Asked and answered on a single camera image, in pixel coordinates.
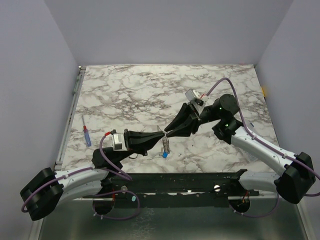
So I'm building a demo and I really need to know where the left side metal rail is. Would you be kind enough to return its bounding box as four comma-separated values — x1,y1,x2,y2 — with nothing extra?
54,65,87,171

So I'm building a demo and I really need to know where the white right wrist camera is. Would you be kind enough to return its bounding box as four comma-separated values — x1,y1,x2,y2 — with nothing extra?
185,89,209,107

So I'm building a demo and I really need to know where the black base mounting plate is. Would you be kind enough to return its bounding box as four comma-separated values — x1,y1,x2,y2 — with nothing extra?
91,169,259,209

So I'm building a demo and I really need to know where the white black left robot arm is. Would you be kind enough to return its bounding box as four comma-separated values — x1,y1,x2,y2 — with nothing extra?
20,130,166,221

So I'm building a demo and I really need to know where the blue red handled screwdriver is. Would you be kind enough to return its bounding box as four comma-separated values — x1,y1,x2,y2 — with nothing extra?
81,115,92,147

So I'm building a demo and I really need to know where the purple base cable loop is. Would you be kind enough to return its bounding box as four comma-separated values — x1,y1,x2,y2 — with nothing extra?
228,189,280,218
91,187,141,221

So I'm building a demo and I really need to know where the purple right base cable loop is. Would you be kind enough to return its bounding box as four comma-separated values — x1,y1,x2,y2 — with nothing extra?
228,189,280,218

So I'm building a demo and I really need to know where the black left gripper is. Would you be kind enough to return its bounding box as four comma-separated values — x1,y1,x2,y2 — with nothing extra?
115,129,164,163

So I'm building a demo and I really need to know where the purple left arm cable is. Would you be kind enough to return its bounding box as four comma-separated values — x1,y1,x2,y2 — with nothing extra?
21,128,133,213

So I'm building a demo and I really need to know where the blue capped key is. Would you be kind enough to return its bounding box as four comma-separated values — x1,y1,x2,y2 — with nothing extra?
159,149,170,159

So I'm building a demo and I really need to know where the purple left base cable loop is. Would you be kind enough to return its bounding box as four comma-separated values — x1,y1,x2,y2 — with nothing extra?
91,187,141,221

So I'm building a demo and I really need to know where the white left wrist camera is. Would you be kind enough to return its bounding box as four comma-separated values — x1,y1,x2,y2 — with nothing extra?
111,133,127,151

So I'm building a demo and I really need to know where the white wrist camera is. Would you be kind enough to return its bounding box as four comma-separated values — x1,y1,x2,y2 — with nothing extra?
185,89,209,107
111,133,127,151

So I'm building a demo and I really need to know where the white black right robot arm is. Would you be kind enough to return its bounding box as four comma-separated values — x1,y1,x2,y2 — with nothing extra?
164,93,316,204

